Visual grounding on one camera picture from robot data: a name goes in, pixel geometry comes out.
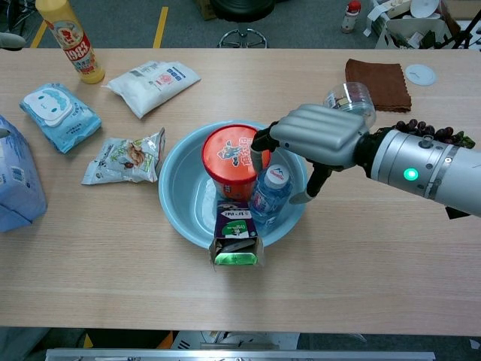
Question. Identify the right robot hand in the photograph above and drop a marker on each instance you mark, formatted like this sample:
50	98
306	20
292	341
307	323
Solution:
319	131

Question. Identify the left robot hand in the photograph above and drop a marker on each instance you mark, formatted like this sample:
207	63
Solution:
11	40

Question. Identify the clear water bottle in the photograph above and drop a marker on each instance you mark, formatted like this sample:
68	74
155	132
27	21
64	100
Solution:
268	195

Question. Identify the orange instant noodle cup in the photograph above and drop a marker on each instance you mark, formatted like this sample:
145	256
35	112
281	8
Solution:
229	150

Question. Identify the purple grape bunch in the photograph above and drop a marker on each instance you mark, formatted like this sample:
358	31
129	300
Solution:
443	132

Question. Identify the purple toothpaste box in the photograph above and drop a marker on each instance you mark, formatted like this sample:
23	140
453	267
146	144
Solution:
233	225

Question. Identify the silver snack packet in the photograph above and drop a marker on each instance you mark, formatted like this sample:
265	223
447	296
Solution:
124	159

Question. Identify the yellow bottle with red label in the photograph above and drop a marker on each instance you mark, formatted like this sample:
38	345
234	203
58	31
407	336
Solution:
75	45

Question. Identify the white lighthouse toy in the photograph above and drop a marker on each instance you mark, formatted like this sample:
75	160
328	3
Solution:
350	19

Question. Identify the white salt bag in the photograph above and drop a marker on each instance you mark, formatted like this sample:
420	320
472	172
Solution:
150	86

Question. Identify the clear jar of clips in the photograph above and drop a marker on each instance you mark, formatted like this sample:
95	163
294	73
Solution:
351	96

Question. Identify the brown cloth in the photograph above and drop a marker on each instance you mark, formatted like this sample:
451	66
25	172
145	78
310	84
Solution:
376	82

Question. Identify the blue wet wipes pack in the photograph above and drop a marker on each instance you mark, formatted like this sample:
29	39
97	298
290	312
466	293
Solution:
56	113

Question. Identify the white round table grommet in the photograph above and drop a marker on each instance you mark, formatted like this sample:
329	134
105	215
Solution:
421	74

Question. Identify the chrome stool base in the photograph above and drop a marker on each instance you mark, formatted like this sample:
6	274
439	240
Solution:
243	37

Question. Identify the white cardboard box of clutter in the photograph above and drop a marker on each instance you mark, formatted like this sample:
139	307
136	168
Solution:
398	26

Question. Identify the large blue tissue pack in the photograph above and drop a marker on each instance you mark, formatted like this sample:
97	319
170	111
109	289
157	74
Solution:
19	180

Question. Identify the black stool seat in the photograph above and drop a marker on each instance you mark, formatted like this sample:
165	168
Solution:
242	9

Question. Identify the light blue plastic basin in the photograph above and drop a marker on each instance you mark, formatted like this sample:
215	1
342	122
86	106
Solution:
180	188

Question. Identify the brown cardboard box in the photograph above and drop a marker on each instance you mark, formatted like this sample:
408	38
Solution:
204	9

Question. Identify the black tripod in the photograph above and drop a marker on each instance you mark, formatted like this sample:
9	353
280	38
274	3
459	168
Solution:
466	35

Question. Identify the aluminium rail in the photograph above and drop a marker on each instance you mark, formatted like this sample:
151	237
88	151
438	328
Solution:
240	355

